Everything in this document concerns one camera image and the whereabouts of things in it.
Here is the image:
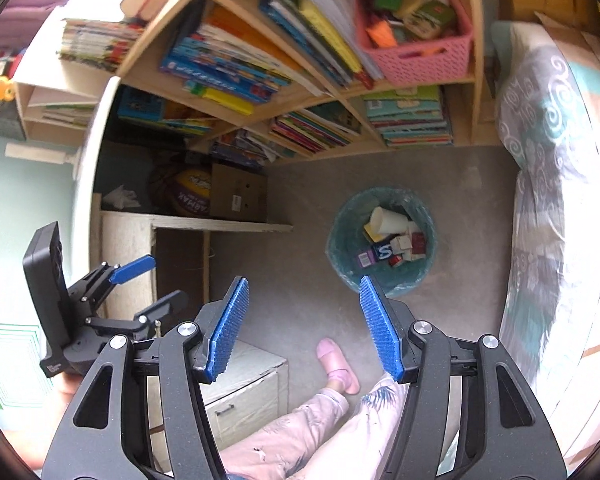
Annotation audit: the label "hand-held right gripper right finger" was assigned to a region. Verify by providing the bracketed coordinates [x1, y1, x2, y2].
[359, 275, 568, 480]

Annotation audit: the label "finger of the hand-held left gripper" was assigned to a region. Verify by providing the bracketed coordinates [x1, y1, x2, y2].
[69, 254, 157, 317]
[86, 290, 191, 343]

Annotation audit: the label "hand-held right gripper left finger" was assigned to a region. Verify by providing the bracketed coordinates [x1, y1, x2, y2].
[40, 275, 251, 480]

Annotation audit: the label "round bin with teal bag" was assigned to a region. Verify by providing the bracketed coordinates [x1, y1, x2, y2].
[326, 187, 437, 297]

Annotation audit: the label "white paper cup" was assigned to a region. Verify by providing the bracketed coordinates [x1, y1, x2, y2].
[369, 206, 411, 236]

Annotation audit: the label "person's left forearm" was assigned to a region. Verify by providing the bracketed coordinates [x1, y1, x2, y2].
[5, 372, 83, 468]

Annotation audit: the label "pink slipper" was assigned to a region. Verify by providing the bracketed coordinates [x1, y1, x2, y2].
[316, 338, 361, 395]

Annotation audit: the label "white drawer cabinet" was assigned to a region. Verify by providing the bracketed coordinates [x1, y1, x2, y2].
[150, 340, 290, 461]

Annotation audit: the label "crumpled white tissue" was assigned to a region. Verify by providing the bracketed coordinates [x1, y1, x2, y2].
[101, 185, 142, 211]

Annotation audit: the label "worn white wooden stand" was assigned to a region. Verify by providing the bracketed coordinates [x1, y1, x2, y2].
[100, 210, 295, 311]

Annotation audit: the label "green lined white mat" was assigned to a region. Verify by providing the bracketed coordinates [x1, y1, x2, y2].
[0, 322, 48, 408]

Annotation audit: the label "red and white small carton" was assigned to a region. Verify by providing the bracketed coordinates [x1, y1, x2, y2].
[405, 232, 427, 261]

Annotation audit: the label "brown and purple basketball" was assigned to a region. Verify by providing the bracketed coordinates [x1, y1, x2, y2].
[147, 160, 213, 218]

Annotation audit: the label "person's legs in pink pants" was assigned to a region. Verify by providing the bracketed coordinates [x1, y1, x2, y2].
[220, 375, 411, 480]

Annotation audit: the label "brown cardboard box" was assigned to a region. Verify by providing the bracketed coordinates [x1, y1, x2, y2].
[210, 162, 268, 223]

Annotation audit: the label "yellow long box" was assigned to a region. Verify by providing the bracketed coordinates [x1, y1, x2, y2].
[182, 82, 256, 116]

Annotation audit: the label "stack of teal picture books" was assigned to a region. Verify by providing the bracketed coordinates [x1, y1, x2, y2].
[362, 85, 453, 148]

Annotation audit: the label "row of blue picture books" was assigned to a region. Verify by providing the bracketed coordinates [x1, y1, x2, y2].
[160, 5, 306, 106]

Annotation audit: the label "wooden bookshelf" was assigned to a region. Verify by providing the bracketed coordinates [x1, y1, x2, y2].
[12, 0, 486, 161]

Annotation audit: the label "stack of colourful thin books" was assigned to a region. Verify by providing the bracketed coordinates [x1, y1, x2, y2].
[59, 17, 146, 73]

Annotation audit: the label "grey swirl print quilt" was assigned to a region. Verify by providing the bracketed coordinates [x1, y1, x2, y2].
[490, 20, 600, 396]

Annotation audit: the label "pink plastic basket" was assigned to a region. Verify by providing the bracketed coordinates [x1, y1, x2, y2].
[350, 0, 476, 86]

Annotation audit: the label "row of leaning large books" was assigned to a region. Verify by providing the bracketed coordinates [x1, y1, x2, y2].
[260, 0, 386, 88]

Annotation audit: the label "pile of colourful toy cards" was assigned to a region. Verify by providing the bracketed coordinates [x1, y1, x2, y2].
[355, 0, 458, 47]

